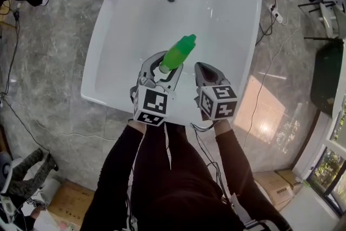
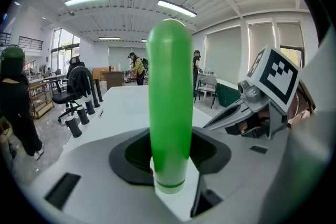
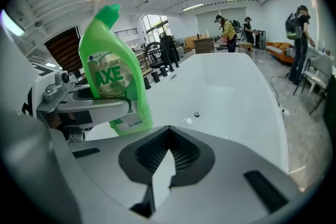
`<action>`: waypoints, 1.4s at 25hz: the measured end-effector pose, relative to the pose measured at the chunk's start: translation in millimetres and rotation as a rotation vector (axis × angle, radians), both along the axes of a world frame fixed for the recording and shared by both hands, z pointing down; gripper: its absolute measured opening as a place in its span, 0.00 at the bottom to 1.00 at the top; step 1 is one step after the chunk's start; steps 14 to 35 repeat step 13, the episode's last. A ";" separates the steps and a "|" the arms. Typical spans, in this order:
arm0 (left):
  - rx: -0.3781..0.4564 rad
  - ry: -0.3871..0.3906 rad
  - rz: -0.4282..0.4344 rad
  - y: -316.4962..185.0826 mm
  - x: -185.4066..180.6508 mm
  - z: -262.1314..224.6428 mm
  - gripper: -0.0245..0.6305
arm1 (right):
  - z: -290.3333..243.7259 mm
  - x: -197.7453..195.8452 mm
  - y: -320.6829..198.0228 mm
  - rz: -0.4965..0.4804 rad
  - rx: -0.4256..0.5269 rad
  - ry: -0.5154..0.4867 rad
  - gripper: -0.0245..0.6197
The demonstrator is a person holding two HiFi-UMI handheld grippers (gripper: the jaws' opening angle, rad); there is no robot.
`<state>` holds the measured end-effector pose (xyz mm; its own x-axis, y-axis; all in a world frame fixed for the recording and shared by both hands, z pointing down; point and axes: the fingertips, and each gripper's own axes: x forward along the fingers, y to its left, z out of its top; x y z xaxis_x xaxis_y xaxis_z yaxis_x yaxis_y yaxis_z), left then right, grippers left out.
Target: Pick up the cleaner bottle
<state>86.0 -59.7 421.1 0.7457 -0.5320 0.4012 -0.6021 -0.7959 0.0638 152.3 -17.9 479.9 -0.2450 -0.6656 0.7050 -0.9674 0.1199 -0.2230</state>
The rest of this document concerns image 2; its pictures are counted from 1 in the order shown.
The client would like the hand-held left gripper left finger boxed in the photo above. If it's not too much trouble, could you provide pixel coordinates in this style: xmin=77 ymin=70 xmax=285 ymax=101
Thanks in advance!
xmin=25 ymin=126 xmax=172 ymax=224

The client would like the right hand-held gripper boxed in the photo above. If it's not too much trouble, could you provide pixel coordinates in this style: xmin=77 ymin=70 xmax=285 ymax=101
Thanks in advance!
xmin=203 ymin=44 xmax=301 ymax=141

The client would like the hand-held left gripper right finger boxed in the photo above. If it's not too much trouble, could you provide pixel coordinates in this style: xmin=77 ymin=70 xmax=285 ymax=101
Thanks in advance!
xmin=170 ymin=126 xmax=287 ymax=224

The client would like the green bottle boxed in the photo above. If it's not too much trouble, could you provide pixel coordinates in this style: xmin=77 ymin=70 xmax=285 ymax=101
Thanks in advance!
xmin=146 ymin=18 xmax=194 ymax=195

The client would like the person's right hand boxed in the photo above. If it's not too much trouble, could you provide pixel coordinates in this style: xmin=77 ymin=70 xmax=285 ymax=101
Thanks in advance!
xmin=235 ymin=109 xmax=271 ymax=132

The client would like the dark green cabinet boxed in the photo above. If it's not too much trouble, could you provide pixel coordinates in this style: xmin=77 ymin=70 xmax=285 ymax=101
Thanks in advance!
xmin=216 ymin=78 xmax=243 ymax=107

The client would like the light grey chair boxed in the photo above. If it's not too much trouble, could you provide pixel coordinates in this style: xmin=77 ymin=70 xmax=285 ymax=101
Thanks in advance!
xmin=194 ymin=74 xmax=219 ymax=109

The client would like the black round faucet knob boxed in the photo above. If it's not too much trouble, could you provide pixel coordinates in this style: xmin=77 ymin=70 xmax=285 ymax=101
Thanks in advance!
xmin=65 ymin=115 xmax=83 ymax=138
xmin=85 ymin=99 xmax=96 ymax=116
xmin=76 ymin=105 xmax=90 ymax=125

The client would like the white roller blind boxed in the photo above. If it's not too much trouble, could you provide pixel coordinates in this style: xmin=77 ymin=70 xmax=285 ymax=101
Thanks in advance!
xmin=247 ymin=23 xmax=274 ymax=61
xmin=276 ymin=22 xmax=306 ymax=48
xmin=205 ymin=26 xmax=243 ymax=80

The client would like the black office chair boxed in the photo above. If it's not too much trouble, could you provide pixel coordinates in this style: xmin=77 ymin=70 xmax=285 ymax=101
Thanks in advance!
xmin=51 ymin=56 xmax=88 ymax=123

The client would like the black hand shower stick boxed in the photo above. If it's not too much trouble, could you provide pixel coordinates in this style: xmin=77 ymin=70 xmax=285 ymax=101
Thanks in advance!
xmin=94 ymin=79 xmax=104 ymax=103

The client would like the gold metal shelf cart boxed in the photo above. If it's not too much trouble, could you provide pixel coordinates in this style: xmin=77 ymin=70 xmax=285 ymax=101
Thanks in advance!
xmin=28 ymin=81 xmax=55 ymax=120

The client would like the black jacket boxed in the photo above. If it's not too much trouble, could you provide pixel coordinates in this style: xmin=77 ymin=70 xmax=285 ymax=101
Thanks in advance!
xmin=66 ymin=65 xmax=89 ymax=99

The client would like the brown wooden desk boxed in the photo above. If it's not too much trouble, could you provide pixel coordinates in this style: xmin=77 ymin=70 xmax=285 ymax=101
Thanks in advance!
xmin=92 ymin=67 xmax=124 ymax=90

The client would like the large glass window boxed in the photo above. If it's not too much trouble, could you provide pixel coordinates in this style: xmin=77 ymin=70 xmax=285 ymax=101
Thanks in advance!
xmin=50 ymin=28 xmax=81 ymax=72

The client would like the green helmet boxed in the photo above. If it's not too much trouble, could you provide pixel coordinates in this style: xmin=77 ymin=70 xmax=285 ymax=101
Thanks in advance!
xmin=0 ymin=45 xmax=27 ymax=80

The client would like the black balcony railing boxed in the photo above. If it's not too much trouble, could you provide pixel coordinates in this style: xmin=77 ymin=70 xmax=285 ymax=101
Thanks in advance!
xmin=18 ymin=36 xmax=44 ymax=51

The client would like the grey fisheye gripper camera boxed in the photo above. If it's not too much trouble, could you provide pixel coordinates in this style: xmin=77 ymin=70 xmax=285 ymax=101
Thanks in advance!
xmin=237 ymin=79 xmax=262 ymax=103

